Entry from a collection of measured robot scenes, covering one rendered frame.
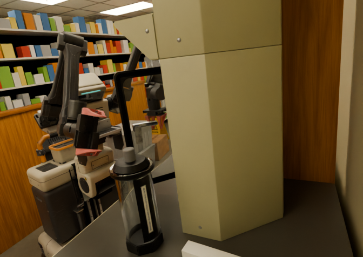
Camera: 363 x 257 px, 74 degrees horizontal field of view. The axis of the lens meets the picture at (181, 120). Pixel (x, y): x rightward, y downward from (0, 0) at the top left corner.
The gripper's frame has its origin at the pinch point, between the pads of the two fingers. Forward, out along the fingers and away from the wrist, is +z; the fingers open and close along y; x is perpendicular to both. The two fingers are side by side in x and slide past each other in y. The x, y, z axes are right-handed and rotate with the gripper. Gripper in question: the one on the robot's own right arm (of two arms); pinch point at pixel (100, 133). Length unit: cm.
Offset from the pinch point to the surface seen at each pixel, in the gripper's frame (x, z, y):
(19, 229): 38, -186, -95
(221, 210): 18.7, 30.3, -15.2
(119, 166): -2.0, 14.5, -6.9
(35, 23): 39, -254, 116
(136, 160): 1.8, 15.6, -5.3
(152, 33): -2.7, 21.0, 23.9
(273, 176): 30.0, 38.2, -5.8
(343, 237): 39, 53, -18
